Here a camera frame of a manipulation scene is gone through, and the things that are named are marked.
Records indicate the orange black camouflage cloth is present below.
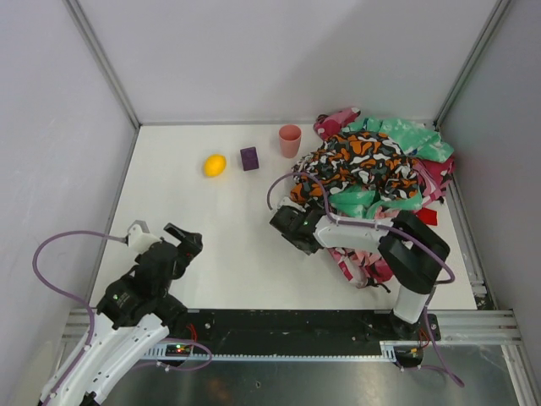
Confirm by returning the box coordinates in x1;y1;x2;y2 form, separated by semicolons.
290;131;419;205

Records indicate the pink plastic cup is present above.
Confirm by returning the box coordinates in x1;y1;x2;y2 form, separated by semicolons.
278;124;302;159

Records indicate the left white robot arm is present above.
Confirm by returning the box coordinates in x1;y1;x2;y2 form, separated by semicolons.
38;221;203;405

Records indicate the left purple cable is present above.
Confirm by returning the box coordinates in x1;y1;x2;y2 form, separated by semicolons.
32;230;128;352

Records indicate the red cloth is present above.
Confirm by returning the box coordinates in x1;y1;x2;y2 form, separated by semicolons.
415;207;439;227

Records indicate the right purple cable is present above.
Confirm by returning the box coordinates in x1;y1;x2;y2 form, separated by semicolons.
267;171;466;388

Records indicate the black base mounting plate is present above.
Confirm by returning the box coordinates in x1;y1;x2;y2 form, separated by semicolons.
170;310;441;355

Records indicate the light pink camouflage cloth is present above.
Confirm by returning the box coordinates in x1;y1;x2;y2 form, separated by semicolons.
328;203;400;293

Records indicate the purple cable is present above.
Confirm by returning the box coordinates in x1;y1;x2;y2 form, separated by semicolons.
32;230;128;352
267;171;466;388

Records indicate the yellow lemon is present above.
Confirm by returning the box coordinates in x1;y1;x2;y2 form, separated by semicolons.
203;154;227;178

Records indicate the aluminium frame post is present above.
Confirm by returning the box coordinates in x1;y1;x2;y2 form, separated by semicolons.
433;0;515;130
63;0;141;129

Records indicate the purple cube block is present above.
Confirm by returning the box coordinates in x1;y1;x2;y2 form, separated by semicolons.
240;146;260;172

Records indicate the mint green cloth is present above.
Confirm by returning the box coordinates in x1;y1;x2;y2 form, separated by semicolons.
330;117;455;225

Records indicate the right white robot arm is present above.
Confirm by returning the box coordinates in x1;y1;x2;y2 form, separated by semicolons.
270;204;451;340

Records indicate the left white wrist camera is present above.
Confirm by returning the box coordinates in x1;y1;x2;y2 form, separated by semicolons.
126;220;161;255

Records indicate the grey cable duct rail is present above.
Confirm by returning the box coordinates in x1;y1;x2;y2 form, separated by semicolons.
140;341;396;363

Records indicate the left aluminium frame post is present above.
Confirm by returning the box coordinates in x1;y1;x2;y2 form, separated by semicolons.
63;0;141;129

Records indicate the right aluminium frame post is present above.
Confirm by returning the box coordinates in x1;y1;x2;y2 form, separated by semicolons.
433;0;515;130

